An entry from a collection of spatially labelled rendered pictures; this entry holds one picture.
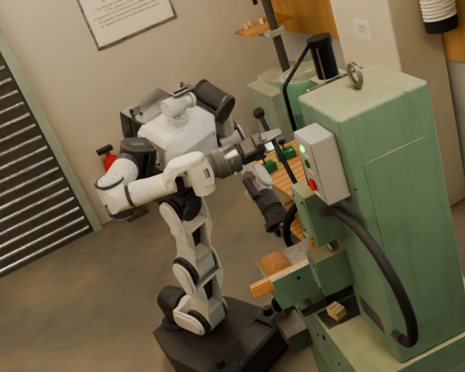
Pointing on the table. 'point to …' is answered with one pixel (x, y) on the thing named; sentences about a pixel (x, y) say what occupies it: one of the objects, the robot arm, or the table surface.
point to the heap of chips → (274, 263)
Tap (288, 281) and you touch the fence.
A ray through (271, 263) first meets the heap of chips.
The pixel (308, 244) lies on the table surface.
